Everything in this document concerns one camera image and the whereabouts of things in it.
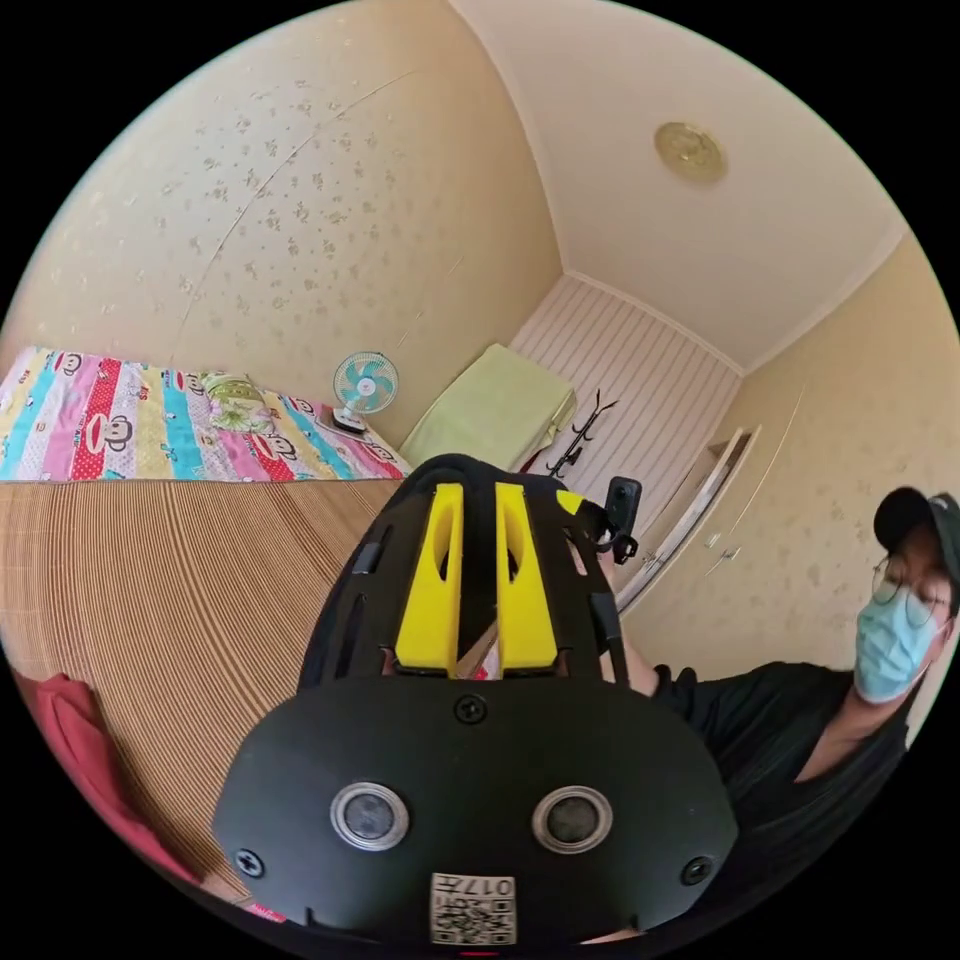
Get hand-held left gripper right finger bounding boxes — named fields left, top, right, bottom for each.
left=494, top=483, right=559, bottom=671

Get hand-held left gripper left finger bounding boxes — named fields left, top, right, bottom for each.
left=395, top=483, right=465, bottom=671

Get person's right forearm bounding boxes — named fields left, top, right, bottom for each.
left=616, top=637, right=663, bottom=696

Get black pants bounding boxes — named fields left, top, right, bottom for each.
left=299, top=453, right=571, bottom=688

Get black coat rack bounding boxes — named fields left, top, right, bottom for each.
left=543, top=388, right=622, bottom=478

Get white door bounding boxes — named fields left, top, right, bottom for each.
left=614, top=424, right=763, bottom=610

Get cupboard with green cloth cover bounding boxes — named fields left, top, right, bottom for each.
left=397, top=342, right=579, bottom=474

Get small teal table fan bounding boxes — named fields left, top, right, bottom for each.
left=329, top=350, right=400, bottom=436

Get person's body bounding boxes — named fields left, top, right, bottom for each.
left=650, top=485, right=960, bottom=924

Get green floral pillow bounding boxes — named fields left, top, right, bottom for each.
left=199, top=371, right=273, bottom=436

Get bed with woven mat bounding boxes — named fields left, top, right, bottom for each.
left=0, top=343, right=423, bottom=925

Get round golden ceiling lamp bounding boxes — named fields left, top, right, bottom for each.
left=653, top=120, right=730, bottom=186

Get red garment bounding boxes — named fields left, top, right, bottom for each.
left=13, top=671, right=288, bottom=925

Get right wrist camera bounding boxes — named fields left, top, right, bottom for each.
left=604, top=475, right=644, bottom=538

